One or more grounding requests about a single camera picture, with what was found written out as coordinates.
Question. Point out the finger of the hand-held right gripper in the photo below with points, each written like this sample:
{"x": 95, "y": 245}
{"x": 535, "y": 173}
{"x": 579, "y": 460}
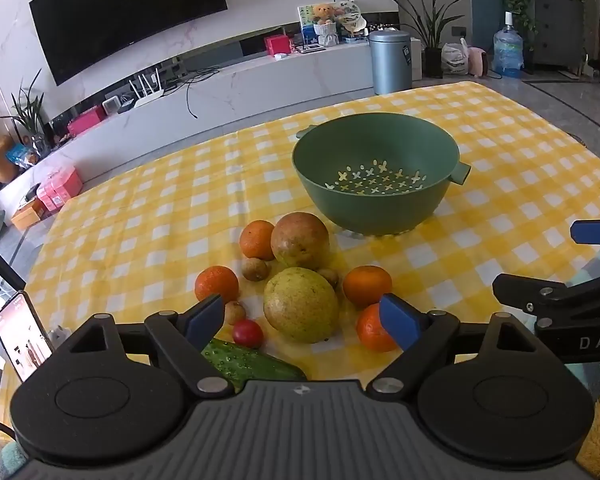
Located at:
{"x": 520, "y": 290}
{"x": 587, "y": 231}

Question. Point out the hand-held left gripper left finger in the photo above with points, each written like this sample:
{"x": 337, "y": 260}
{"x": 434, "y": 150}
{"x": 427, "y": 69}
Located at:
{"x": 207, "y": 317}

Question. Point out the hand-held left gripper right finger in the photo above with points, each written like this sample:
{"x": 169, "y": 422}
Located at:
{"x": 397, "y": 320}

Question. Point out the small brown kiwi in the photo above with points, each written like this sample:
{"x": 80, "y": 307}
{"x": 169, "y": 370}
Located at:
{"x": 235, "y": 313}
{"x": 255, "y": 268}
{"x": 328, "y": 277}

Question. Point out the mandarin orange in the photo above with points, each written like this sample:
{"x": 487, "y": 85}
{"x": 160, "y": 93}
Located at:
{"x": 366, "y": 286}
{"x": 371, "y": 331}
{"x": 217, "y": 285}
{"x": 256, "y": 240}

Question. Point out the red cherry tomato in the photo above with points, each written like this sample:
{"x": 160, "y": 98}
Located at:
{"x": 247, "y": 333}

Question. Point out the green cucumber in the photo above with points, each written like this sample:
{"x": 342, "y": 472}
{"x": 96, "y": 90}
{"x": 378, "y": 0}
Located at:
{"x": 260, "y": 366}

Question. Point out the yellow-green grapefruit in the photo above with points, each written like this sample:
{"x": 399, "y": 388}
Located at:
{"x": 301, "y": 305}

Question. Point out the green colander bowl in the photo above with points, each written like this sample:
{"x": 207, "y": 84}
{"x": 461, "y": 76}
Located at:
{"x": 360, "y": 210}

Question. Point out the reddish yellow grapefruit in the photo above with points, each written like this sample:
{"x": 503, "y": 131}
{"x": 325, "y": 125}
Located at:
{"x": 300, "y": 240}

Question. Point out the teal plaid cloth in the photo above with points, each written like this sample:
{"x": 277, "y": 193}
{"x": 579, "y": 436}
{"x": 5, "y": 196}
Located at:
{"x": 592, "y": 265}

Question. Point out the yellow checkered tablecloth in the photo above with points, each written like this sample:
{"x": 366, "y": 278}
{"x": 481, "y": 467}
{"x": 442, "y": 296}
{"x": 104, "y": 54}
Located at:
{"x": 155, "y": 220}

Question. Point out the white phone stand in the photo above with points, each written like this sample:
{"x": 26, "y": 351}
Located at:
{"x": 59, "y": 336}

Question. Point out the smartphone with lit screen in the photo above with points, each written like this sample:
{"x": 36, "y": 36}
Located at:
{"x": 22, "y": 340}

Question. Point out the blue water jug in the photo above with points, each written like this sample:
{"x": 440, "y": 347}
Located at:
{"x": 508, "y": 52}

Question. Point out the pink storage boxes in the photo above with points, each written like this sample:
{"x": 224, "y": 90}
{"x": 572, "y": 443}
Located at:
{"x": 60, "y": 188}

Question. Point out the small pink appliance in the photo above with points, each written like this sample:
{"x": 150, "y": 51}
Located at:
{"x": 478, "y": 61}

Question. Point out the orange cardboard box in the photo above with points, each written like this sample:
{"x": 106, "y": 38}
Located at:
{"x": 28, "y": 214}

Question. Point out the dark blue drawer cabinet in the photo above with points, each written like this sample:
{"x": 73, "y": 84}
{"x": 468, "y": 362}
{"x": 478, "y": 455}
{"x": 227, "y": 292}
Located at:
{"x": 557, "y": 22}

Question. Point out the white plastic bag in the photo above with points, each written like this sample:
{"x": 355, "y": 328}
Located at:
{"x": 455, "y": 59}

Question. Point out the white antenna router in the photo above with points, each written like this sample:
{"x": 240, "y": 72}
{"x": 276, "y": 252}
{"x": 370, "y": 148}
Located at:
{"x": 150, "y": 99}

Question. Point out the long-leaf plant in black pot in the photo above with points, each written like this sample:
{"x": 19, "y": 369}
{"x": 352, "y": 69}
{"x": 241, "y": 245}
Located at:
{"x": 434, "y": 62}

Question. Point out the pink flat box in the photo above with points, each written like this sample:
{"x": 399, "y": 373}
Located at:
{"x": 86, "y": 122}

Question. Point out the small white desk device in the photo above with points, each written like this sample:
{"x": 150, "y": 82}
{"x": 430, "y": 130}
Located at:
{"x": 112, "y": 106}

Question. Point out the white marble television console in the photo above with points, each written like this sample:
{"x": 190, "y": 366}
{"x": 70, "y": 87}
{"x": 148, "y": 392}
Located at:
{"x": 255, "y": 90}

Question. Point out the teal fuzzy cloth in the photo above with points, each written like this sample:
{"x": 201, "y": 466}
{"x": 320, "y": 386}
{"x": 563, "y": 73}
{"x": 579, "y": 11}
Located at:
{"x": 9, "y": 460}

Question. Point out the blue snack packet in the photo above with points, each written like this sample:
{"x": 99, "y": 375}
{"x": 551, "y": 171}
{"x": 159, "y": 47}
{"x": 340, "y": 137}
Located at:
{"x": 22, "y": 156}

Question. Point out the blue-grey trash bin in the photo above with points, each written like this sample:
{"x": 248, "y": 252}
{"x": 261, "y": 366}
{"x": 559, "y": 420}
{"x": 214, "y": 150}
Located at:
{"x": 390, "y": 62}

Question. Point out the golden round vase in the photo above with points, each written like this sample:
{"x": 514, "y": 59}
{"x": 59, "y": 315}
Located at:
{"x": 0, "y": 160}

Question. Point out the potted plant in glass vase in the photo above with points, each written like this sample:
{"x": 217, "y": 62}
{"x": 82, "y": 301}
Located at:
{"x": 30, "y": 115}

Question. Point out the red box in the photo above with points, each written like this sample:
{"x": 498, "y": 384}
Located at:
{"x": 278, "y": 45}

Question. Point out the printed hand fan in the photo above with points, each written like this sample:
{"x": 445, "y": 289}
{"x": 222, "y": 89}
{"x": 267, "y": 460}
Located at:
{"x": 352, "y": 22}

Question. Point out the teddy bear in white pot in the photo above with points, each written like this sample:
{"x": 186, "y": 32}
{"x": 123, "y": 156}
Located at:
{"x": 326, "y": 27}

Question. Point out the colourful standing picture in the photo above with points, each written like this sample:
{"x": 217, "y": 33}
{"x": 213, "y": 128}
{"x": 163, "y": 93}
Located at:
{"x": 306, "y": 22}

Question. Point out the black wall television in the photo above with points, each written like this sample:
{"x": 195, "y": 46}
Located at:
{"x": 130, "y": 10}

